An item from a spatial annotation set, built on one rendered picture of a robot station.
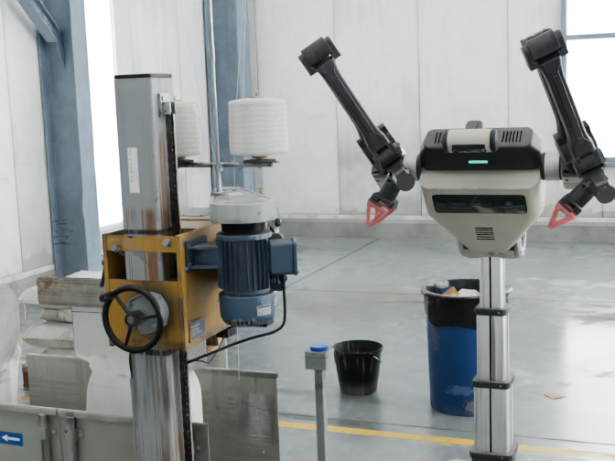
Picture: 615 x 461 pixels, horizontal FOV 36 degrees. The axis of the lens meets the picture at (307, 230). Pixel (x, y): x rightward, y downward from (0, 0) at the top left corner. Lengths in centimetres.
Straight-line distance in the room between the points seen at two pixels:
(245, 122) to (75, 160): 619
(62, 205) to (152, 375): 630
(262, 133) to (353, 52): 862
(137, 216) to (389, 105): 863
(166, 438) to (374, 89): 873
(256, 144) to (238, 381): 110
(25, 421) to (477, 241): 159
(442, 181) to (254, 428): 111
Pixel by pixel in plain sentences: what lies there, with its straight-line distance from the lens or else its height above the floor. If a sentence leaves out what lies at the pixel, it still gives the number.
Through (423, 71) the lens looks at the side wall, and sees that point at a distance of 1095.
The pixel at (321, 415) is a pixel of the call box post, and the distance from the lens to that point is 328.
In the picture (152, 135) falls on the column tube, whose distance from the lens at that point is 251.
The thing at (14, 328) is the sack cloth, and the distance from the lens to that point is 345.
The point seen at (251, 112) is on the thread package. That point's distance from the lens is 260.
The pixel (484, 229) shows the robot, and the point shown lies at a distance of 315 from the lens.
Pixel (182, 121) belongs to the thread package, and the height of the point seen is 163.
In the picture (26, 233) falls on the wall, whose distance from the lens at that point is 857.
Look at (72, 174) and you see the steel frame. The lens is 876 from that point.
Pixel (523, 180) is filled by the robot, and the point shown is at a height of 140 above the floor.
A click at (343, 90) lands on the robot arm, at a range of 283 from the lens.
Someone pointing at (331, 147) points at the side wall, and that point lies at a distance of 1130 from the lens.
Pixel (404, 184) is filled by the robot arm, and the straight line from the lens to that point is 285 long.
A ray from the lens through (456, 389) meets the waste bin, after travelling 507.
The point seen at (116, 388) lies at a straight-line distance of 319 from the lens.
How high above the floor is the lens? 169
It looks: 8 degrees down
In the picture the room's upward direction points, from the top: 2 degrees counter-clockwise
